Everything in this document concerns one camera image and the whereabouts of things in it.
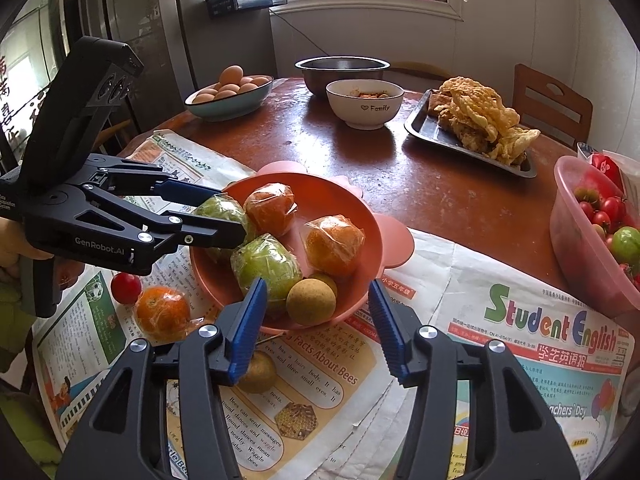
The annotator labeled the steel mixing bowl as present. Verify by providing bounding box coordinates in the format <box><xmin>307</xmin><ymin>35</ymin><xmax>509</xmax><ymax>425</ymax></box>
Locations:
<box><xmin>294</xmin><ymin>56</ymin><xmax>391</xmax><ymax>98</ymax></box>

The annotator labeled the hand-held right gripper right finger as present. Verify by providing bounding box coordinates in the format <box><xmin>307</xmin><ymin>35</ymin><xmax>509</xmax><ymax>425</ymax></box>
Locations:
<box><xmin>367</xmin><ymin>280</ymin><xmax>581</xmax><ymax>480</ymax></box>

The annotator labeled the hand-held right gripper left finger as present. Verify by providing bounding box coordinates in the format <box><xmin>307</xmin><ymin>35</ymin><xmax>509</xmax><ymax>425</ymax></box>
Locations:
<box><xmin>55</xmin><ymin>276</ymin><xmax>269</xmax><ymax>480</ymax></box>

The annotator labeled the pile of red tomatoes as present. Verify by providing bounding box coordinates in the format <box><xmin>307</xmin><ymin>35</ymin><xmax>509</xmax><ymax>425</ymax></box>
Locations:
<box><xmin>574</xmin><ymin>187</ymin><xmax>640</xmax><ymax>291</ymax></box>

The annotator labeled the dark baking tray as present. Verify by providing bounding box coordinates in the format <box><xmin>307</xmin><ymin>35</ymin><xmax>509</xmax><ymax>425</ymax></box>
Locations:
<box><xmin>404</xmin><ymin>89</ymin><xmax>538</xmax><ymax>179</ymax></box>

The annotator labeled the pile of brown eggs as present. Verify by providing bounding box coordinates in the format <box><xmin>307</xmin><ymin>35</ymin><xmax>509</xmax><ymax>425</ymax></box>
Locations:
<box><xmin>192</xmin><ymin>65</ymin><xmax>271</xmax><ymax>105</ymax></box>

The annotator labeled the white plastic bag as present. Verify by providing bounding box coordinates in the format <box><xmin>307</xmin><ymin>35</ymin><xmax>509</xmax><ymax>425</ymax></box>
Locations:
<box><xmin>577</xmin><ymin>142</ymin><xmax>640</xmax><ymax>201</ymax></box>

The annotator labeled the grey refrigerator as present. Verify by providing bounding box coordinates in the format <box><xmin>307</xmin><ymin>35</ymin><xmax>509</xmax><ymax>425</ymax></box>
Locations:
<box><xmin>0</xmin><ymin>0</ymin><xmax>273</xmax><ymax>171</ymax></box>

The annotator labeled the white ceramic bowl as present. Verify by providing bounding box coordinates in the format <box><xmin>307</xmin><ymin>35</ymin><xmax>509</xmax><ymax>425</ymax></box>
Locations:
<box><xmin>326</xmin><ymin>79</ymin><xmax>405</xmax><ymax>131</ymax></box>

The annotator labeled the teal oval bowl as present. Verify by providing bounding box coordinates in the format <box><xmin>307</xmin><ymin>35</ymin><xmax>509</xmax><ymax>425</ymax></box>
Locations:
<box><xmin>184</xmin><ymin>76</ymin><xmax>275</xmax><ymax>122</ymax></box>

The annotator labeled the orange plastic plate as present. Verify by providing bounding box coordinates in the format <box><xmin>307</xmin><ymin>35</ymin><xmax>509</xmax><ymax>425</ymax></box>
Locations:
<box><xmin>189</xmin><ymin>161</ymin><xmax>416</xmax><ymax>337</ymax></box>

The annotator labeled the wooden dining chair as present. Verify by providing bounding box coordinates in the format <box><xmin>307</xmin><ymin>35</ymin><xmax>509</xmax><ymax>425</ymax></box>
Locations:
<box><xmin>513</xmin><ymin>63</ymin><xmax>594</xmax><ymax>148</ymax></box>

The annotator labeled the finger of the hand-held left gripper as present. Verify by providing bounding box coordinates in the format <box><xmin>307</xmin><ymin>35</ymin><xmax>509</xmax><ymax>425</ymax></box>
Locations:
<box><xmin>85</xmin><ymin>155</ymin><xmax>226</xmax><ymax>208</ymax></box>
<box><xmin>75</xmin><ymin>185</ymin><xmax>249</xmax><ymax>257</ymax></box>

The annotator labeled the green tomato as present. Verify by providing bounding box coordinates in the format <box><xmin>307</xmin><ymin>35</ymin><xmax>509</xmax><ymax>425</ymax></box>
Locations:
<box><xmin>612</xmin><ymin>226</ymin><xmax>640</xmax><ymax>266</ymax></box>

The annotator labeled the red cherry tomato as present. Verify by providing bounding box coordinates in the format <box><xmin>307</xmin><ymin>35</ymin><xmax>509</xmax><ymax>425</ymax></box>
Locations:
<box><xmin>110</xmin><ymin>273</ymin><xmax>143</xmax><ymax>306</ymax></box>

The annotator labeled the orange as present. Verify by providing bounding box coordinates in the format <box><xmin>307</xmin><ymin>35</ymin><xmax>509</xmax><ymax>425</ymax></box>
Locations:
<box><xmin>243</xmin><ymin>182</ymin><xmax>297</xmax><ymax>237</ymax></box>
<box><xmin>134</xmin><ymin>286</ymin><xmax>201</xmax><ymax>346</ymax></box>
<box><xmin>302</xmin><ymin>215</ymin><xmax>367</xmax><ymax>278</ymax></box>

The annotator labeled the pink plastic basin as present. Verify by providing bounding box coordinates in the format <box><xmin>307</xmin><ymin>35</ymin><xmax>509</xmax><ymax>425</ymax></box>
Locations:
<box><xmin>549</xmin><ymin>155</ymin><xmax>640</xmax><ymax>318</ymax></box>

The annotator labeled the curved wooden armchair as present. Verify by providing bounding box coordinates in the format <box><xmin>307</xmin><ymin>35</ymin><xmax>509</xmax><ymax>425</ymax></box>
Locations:
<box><xmin>92</xmin><ymin>119</ymin><xmax>151</xmax><ymax>158</ymax></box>

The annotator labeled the newspaper with orange panel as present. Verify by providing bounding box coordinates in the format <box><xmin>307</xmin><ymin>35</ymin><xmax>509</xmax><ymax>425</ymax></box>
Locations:
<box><xmin>165</xmin><ymin>230</ymin><xmax>451</xmax><ymax>480</ymax></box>

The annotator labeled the red packet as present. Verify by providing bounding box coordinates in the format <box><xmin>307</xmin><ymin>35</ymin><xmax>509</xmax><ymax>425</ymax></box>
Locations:
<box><xmin>590</xmin><ymin>152</ymin><xmax>626</xmax><ymax>196</ymax></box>

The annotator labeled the person's left forearm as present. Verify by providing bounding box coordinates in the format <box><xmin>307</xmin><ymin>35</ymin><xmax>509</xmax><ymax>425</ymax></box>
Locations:
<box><xmin>0</xmin><ymin>280</ymin><xmax>38</xmax><ymax>376</ymax></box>

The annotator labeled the person's left hand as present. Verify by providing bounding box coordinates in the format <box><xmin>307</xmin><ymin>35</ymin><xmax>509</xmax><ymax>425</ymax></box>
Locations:
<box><xmin>0</xmin><ymin>219</ymin><xmax>86</xmax><ymax>291</ymax></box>

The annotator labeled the green citrus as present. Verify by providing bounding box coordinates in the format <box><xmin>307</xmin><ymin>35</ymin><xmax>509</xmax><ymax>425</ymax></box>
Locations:
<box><xmin>230</xmin><ymin>234</ymin><xmax>304</xmax><ymax>311</ymax></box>
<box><xmin>192</xmin><ymin>195</ymin><xmax>258</xmax><ymax>263</ymax></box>

